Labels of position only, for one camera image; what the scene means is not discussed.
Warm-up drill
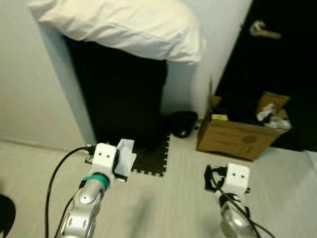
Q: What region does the white tissue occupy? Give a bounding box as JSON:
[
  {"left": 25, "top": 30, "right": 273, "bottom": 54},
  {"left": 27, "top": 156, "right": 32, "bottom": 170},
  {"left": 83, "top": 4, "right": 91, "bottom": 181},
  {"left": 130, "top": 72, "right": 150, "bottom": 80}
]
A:
[{"left": 115, "top": 139, "right": 138, "bottom": 180}]

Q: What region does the black foam puzzle mat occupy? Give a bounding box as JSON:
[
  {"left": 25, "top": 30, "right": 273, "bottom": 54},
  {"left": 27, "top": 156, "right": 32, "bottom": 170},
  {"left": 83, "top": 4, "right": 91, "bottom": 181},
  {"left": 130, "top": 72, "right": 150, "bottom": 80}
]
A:
[{"left": 97, "top": 133, "right": 171, "bottom": 178}]

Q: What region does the brown cardboard box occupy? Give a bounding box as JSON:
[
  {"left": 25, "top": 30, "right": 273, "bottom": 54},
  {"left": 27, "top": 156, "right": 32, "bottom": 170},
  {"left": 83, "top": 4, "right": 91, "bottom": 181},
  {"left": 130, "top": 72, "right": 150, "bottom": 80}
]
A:
[{"left": 196, "top": 92, "right": 293, "bottom": 162}]

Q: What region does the black dome-shaped object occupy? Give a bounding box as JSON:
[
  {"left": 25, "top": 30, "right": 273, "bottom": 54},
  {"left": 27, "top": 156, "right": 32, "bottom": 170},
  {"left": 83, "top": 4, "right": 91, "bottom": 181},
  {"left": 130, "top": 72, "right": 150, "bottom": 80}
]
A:
[{"left": 168, "top": 111, "right": 199, "bottom": 138}]

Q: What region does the black cabinet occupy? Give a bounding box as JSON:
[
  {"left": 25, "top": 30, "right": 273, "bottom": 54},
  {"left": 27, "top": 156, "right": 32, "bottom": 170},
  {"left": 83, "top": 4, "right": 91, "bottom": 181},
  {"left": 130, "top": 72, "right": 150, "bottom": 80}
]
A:
[{"left": 64, "top": 37, "right": 169, "bottom": 149}]

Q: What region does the crumpled white paper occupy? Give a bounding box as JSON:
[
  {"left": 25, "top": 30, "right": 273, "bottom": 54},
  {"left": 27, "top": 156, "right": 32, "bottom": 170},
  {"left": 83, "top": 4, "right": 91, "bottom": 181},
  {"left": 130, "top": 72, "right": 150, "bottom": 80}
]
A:
[{"left": 256, "top": 103, "right": 292, "bottom": 130}]

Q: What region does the black door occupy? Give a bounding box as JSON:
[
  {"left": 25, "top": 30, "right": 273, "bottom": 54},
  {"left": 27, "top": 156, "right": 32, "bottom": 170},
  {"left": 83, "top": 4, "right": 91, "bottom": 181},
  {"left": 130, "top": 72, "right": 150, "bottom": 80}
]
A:
[{"left": 211, "top": 0, "right": 317, "bottom": 152}]

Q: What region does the plain white pillow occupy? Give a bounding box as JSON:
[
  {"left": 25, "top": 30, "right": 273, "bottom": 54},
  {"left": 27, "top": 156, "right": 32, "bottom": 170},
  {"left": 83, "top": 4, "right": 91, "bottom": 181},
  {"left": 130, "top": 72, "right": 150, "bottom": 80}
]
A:
[{"left": 27, "top": 0, "right": 206, "bottom": 65}]

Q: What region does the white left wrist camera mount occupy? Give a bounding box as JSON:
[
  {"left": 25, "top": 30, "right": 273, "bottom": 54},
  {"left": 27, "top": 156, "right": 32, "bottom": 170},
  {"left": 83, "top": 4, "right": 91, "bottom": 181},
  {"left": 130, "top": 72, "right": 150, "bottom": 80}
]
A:
[{"left": 92, "top": 143, "right": 118, "bottom": 185}]

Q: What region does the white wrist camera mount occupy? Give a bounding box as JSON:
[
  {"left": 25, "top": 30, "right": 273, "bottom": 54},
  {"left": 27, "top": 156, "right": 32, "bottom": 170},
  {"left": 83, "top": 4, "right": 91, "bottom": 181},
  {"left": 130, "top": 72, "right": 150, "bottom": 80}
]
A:
[
  {"left": 224, "top": 164, "right": 251, "bottom": 199},
  {"left": 92, "top": 143, "right": 118, "bottom": 185}
]

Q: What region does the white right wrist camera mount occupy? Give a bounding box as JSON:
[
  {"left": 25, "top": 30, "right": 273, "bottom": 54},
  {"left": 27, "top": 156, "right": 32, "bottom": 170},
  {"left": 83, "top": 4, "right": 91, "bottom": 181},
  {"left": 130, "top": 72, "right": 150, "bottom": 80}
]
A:
[{"left": 224, "top": 164, "right": 251, "bottom": 199}]

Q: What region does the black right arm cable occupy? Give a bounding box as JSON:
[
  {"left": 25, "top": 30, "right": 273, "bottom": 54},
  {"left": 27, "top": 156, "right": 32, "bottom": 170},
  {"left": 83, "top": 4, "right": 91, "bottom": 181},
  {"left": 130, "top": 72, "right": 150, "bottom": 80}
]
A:
[{"left": 206, "top": 166, "right": 275, "bottom": 238}]

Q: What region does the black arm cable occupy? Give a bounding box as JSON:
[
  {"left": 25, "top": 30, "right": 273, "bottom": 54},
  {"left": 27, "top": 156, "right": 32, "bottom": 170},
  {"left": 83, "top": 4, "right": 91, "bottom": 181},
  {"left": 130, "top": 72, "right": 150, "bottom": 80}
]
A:
[
  {"left": 206, "top": 166, "right": 275, "bottom": 238},
  {"left": 45, "top": 145, "right": 97, "bottom": 238}
]

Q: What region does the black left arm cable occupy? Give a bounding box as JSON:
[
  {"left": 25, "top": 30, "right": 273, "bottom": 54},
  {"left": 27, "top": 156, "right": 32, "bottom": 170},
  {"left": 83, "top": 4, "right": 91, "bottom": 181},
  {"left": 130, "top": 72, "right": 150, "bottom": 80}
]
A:
[{"left": 45, "top": 145, "right": 97, "bottom": 238}]

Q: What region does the metal lever door handle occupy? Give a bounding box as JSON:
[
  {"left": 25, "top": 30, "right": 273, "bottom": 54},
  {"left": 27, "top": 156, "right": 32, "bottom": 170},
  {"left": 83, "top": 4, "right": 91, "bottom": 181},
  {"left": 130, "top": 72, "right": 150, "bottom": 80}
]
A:
[{"left": 249, "top": 20, "right": 283, "bottom": 40}]

